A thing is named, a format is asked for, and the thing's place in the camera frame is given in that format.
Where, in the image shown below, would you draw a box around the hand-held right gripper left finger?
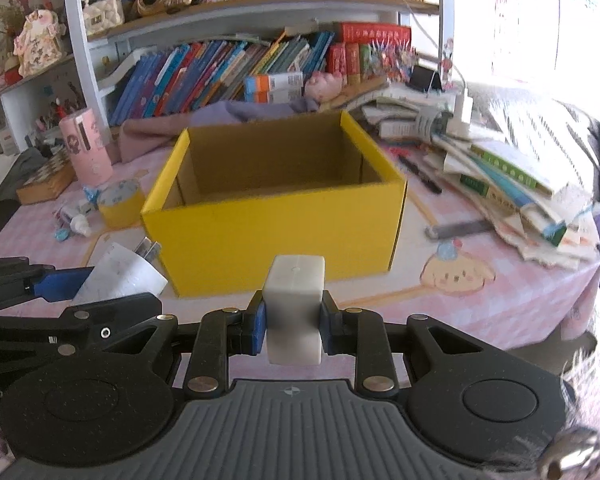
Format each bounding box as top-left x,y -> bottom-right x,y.
112,290 -> 267,395

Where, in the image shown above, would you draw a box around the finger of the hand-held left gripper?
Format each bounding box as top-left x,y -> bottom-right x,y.
0,256 -> 97,311
0,294 -> 163,356

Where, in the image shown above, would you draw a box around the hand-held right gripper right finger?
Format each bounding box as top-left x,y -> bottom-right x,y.
319,290 -> 483,395

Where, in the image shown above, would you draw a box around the white rectangular block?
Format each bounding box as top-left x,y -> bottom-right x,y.
263,255 -> 327,366

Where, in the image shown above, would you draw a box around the yellow tape roll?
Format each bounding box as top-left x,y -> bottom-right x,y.
97,179 -> 146,229

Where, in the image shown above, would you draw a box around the yellow cardboard box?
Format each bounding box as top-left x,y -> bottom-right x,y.
141,110 -> 409,299

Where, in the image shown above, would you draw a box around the wooden chess board box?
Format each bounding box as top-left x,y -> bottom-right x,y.
16,150 -> 77,206

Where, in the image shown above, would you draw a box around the grey cloth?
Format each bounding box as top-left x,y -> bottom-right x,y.
0,147 -> 57,222

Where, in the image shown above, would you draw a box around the pink cartoon humidifier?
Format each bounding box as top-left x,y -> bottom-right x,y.
58,107 -> 114,187

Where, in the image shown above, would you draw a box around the pink checked tablecloth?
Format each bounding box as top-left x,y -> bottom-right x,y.
0,125 -> 600,376

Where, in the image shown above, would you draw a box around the metal ruler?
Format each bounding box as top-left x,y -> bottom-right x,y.
424,218 -> 492,240

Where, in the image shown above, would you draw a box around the bunch of pens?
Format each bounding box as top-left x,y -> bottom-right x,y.
36,96 -> 82,142

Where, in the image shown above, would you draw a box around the black pen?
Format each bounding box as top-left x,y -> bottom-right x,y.
397,153 -> 444,195

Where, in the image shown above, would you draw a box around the white bookshelf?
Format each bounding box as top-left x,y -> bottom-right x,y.
0,0 -> 456,156

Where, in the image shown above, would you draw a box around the rolled printed paper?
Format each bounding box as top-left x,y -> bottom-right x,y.
414,109 -> 454,144

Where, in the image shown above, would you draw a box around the pile of books and papers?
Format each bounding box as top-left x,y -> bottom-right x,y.
359,84 -> 600,272

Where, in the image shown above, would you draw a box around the doll in floral dress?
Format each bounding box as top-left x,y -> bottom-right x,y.
12,9 -> 64,79

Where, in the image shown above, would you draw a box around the pink pig plush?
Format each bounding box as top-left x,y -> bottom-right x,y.
304,70 -> 349,107

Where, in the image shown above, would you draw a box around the orange and white cartons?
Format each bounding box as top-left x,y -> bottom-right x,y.
243,72 -> 305,106

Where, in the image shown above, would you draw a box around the row of colourful paperback books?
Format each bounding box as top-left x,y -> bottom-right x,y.
107,30 -> 337,127

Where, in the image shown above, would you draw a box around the white power adapter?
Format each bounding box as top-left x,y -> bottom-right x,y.
452,87 -> 475,137

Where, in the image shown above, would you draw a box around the thick red book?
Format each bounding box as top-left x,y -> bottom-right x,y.
326,44 -> 348,84
345,42 -> 362,84

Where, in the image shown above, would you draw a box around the black binder clip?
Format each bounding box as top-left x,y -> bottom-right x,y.
409,64 -> 444,94

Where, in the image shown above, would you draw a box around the thick green book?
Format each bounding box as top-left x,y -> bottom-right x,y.
359,44 -> 374,83

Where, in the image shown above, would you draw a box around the white quilted handbag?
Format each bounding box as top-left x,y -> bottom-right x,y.
82,0 -> 126,37

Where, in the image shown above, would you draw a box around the fluffy sleeve with metal snap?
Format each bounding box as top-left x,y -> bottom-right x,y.
480,290 -> 600,480

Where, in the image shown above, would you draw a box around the large red dictionary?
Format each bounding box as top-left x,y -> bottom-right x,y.
336,22 -> 413,47

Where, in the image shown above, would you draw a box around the wall calendar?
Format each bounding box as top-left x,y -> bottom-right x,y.
492,0 -> 600,87

